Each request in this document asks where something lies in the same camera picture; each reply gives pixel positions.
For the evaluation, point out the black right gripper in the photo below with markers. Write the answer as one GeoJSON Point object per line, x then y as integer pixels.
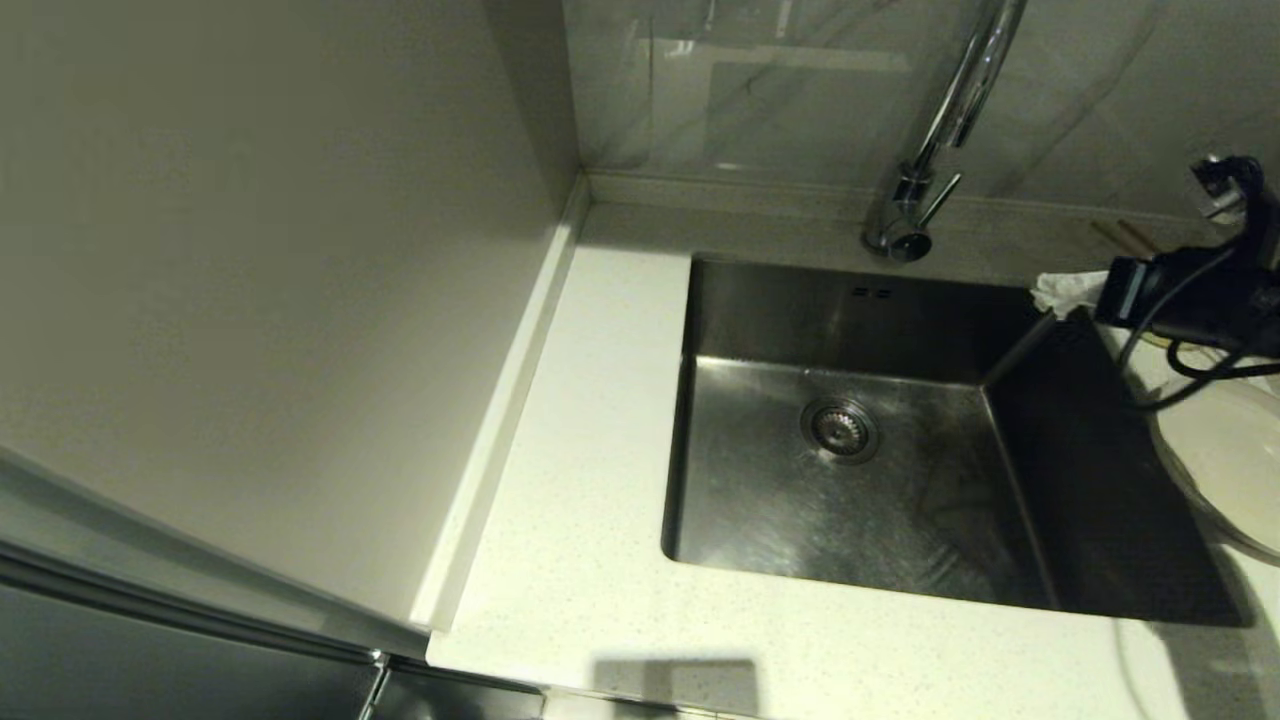
{"type": "Point", "coordinates": [1190, 295]}

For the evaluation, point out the chrome faucet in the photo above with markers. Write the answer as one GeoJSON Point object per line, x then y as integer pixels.
{"type": "Point", "coordinates": [965, 100]}

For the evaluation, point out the white round plate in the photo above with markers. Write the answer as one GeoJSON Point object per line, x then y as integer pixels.
{"type": "Point", "coordinates": [1225, 460]}

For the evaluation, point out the stainless steel sink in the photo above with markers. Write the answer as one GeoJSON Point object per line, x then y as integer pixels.
{"type": "Point", "coordinates": [800, 520]}

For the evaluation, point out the round metal drain strainer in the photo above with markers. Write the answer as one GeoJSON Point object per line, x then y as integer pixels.
{"type": "Point", "coordinates": [840, 430]}

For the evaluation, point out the white counter upstand strip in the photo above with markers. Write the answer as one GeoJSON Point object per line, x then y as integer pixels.
{"type": "Point", "coordinates": [500, 420]}

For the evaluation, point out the grey cabinet door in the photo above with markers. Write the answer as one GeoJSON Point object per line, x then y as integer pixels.
{"type": "Point", "coordinates": [150, 660]}

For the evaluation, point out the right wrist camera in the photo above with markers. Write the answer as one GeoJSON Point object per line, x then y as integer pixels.
{"type": "Point", "coordinates": [1225, 185]}

